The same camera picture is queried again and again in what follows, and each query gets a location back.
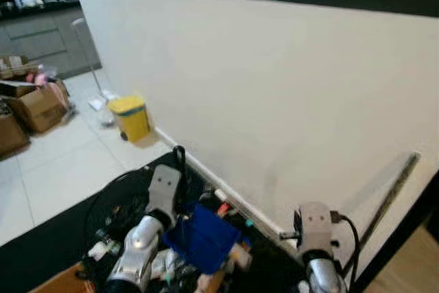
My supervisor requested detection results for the white broom with metal handle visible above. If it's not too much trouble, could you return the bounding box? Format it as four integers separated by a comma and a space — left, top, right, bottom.
340, 152, 421, 280

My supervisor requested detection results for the clear plastic container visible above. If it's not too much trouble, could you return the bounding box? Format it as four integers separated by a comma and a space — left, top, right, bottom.
96, 106, 116, 128

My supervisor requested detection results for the black floor mat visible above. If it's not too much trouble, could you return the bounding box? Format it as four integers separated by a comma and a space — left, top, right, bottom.
0, 149, 364, 293

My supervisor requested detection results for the pink fabric item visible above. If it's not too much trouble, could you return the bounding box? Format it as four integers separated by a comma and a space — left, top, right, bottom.
31, 67, 56, 88

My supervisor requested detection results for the open cardboard box red label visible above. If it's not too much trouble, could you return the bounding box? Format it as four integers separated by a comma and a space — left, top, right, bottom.
31, 263, 110, 293

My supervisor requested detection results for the grey kitchen cabinet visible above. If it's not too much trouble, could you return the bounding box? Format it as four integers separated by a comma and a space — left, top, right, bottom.
0, 6, 102, 81

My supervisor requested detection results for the taped brown cardboard box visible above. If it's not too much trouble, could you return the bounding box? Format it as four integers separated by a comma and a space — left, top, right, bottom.
0, 77, 71, 134

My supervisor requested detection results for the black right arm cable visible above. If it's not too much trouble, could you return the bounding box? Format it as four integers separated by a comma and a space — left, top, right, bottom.
333, 212, 361, 273

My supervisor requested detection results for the mop with silver pole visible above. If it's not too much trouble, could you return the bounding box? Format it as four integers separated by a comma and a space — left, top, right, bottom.
71, 17, 110, 112

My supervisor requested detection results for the plain brown cardboard box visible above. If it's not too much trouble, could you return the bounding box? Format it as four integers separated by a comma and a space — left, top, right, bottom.
0, 111, 30, 158

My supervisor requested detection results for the yellow pedal trash bin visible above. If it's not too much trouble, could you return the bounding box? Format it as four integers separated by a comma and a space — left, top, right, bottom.
108, 95, 152, 143

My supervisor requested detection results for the blue plastic dustpan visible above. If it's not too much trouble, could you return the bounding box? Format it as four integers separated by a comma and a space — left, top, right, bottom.
163, 202, 242, 274

